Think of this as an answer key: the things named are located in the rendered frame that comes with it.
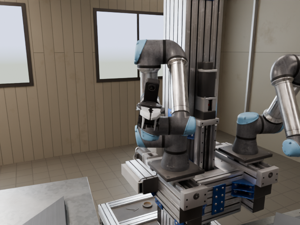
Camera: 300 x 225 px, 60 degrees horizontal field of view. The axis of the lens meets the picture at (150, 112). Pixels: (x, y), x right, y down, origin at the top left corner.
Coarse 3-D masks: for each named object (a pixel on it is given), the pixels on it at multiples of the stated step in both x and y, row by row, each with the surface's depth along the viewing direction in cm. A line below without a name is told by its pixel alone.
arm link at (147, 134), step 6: (162, 120) 102; (162, 126) 102; (168, 126) 102; (144, 132) 103; (150, 132) 102; (156, 132) 102; (162, 132) 102; (168, 132) 102; (144, 138) 104; (150, 138) 103; (156, 138) 104
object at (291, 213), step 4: (288, 212) 157; (292, 212) 157; (296, 212) 157; (272, 216) 153; (292, 216) 153; (296, 216) 153; (260, 220) 150; (264, 220) 150; (268, 220) 150; (272, 220) 150; (244, 224) 146; (248, 224) 146; (252, 224) 146; (256, 224) 146; (260, 224) 146; (264, 224) 146
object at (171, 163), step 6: (186, 150) 134; (162, 156) 137; (168, 156) 132; (174, 156) 131; (180, 156) 131; (186, 156) 134; (162, 162) 135; (168, 162) 132; (174, 162) 131; (180, 162) 131; (186, 162) 133; (168, 168) 131; (174, 168) 130; (180, 168) 131; (186, 168) 132
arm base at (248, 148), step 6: (240, 138) 153; (246, 138) 151; (252, 138) 151; (234, 144) 157; (240, 144) 153; (246, 144) 152; (252, 144) 152; (234, 150) 156; (240, 150) 153; (246, 150) 152; (252, 150) 151
